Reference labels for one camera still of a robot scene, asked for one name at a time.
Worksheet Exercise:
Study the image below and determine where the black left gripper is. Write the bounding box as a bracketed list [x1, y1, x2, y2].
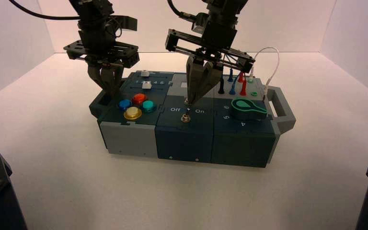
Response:
[63, 19, 140, 96]

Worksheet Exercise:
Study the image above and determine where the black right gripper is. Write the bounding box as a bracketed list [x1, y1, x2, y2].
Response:
[165, 14, 256, 104]

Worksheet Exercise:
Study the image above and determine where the green grey modular task box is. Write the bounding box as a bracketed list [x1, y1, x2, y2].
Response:
[89, 69, 297, 169]

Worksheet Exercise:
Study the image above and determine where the blue round push button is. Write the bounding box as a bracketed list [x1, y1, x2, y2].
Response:
[116, 98, 133, 112]

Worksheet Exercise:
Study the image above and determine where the orange round push button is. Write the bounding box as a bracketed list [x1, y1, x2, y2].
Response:
[131, 92, 148, 106]

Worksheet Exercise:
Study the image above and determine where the yellow round push button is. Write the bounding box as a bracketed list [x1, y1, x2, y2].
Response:
[123, 107, 143, 121]

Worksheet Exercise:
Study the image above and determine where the teal round push button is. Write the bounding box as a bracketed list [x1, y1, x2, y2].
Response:
[139, 100, 158, 114]

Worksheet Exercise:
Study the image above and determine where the green rotary knob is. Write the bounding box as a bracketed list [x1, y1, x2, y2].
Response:
[230, 98, 268, 122]

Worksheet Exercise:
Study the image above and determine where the blue patch cable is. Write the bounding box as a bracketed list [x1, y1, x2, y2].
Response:
[227, 68, 241, 96]

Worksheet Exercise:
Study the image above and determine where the red patch cable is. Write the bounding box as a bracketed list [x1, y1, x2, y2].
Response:
[237, 71, 248, 96]

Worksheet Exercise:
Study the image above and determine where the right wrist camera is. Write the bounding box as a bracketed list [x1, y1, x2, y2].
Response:
[191, 12, 211, 35]

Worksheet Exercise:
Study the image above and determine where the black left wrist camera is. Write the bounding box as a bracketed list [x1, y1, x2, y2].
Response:
[112, 15, 138, 33]

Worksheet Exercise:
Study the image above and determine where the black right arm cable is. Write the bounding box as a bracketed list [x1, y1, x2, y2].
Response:
[166, 0, 204, 23]

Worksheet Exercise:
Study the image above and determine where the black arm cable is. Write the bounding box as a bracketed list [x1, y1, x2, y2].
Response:
[8, 0, 82, 21]
[166, 0, 204, 23]

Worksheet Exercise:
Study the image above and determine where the white patch cable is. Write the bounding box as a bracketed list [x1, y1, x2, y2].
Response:
[249, 46, 280, 96]

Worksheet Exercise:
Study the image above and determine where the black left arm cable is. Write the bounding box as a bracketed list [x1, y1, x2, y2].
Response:
[8, 0, 82, 21]

